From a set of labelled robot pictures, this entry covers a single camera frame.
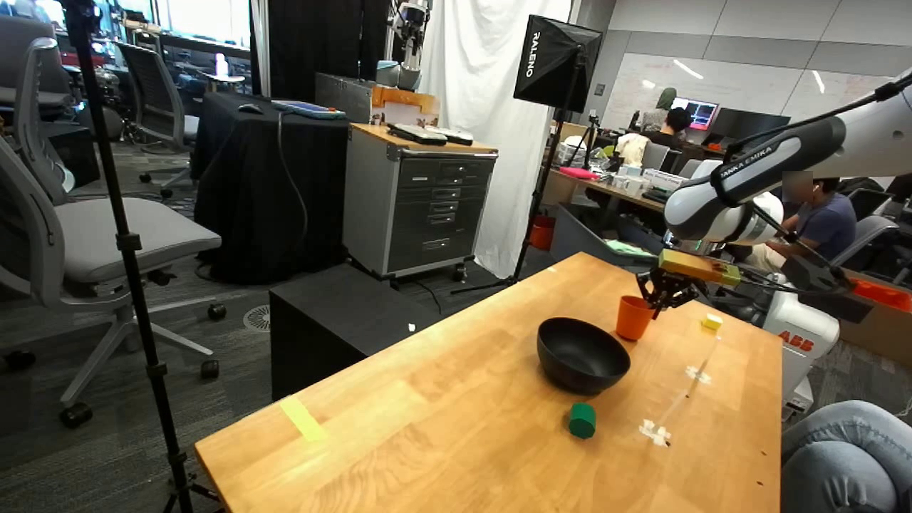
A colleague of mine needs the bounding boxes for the black keyboard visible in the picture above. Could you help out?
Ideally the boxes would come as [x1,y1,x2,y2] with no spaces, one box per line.
[384,121,449,148]

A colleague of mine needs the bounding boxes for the window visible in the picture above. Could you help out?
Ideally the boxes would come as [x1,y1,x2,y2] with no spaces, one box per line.
[154,0,254,53]

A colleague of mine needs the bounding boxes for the black bowl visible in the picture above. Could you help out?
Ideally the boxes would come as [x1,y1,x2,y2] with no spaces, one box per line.
[536,313,632,399]

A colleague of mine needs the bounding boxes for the grey cushioned office chair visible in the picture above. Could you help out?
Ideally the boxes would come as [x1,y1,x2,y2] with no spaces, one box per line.
[0,138,228,430]

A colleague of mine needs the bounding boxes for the softbox light stand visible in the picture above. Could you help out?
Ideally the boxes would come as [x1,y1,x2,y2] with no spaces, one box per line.
[509,107,576,286]

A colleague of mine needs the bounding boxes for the black low box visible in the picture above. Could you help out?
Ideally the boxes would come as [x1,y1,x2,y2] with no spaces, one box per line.
[267,261,508,403]

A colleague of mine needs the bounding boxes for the dark computer monitor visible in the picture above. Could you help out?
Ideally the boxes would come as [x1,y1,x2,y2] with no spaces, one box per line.
[710,107,791,148]

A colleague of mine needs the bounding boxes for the seated person blue jeans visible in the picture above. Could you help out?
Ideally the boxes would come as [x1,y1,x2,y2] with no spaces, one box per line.
[780,396,912,513]

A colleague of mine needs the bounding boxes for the red bucket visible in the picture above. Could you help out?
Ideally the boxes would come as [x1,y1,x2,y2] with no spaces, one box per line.
[528,215,559,256]

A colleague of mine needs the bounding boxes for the cardboard box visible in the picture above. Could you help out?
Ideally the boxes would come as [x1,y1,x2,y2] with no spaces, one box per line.
[368,82,442,129]

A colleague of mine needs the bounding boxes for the yellow-green tape strip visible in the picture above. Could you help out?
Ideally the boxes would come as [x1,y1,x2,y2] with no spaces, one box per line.
[277,396,334,452]

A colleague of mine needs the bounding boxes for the seated person dark hair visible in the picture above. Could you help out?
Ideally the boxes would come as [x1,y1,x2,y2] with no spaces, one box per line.
[661,102,696,138]

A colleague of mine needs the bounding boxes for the colourful lit monitor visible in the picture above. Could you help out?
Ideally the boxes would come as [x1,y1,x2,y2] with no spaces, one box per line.
[677,98,720,134]

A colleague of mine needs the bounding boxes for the black softbox light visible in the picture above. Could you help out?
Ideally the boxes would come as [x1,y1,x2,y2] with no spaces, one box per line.
[513,11,603,114]

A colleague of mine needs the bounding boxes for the cluttered wooden desk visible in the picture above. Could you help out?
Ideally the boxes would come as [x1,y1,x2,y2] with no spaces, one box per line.
[553,167,671,222]

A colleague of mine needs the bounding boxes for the clear plastic wrapper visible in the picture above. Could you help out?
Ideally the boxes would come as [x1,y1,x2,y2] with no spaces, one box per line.
[636,417,674,452]

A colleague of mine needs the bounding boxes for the blue flat item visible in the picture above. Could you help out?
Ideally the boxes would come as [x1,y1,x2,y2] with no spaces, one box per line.
[270,98,347,121]

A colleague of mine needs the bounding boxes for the black tall panel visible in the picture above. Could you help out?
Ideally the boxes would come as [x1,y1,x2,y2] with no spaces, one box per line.
[264,0,394,107]

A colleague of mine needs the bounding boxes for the black cloth covered table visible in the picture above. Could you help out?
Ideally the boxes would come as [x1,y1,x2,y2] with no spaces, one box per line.
[191,90,351,286]

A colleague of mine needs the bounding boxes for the white curtain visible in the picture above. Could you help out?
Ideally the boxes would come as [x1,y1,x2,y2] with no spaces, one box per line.
[415,0,579,281]

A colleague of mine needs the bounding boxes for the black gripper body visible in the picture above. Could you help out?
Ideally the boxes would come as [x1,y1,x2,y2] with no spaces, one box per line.
[649,269,710,308]

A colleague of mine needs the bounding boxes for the grey frame mesh chair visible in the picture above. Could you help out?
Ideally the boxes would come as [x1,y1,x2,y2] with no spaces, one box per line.
[10,37,80,198]

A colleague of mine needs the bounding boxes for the dark office chair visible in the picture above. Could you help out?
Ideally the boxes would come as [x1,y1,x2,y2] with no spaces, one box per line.
[116,37,197,198]

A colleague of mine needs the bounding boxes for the black tripod stand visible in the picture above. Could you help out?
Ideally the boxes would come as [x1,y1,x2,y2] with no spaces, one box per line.
[56,0,200,513]

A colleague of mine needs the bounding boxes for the clear tape strip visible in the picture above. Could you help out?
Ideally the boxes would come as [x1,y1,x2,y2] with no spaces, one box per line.
[653,326,720,437]

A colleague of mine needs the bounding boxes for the person in dark shirt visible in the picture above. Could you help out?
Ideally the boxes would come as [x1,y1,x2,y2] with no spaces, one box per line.
[757,176,860,269]

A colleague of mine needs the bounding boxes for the white ABB robot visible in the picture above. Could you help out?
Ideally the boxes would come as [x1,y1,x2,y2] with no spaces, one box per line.
[757,289,844,412]

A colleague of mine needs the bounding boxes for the orange plastic cup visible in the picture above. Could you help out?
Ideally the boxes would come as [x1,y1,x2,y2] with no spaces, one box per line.
[612,293,654,346]

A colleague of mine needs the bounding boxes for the green block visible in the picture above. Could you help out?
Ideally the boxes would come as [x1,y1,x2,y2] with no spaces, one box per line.
[567,399,600,442]

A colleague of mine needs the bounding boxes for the grey drawer cabinet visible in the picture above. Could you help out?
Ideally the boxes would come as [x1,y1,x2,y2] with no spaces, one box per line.
[339,124,502,282]

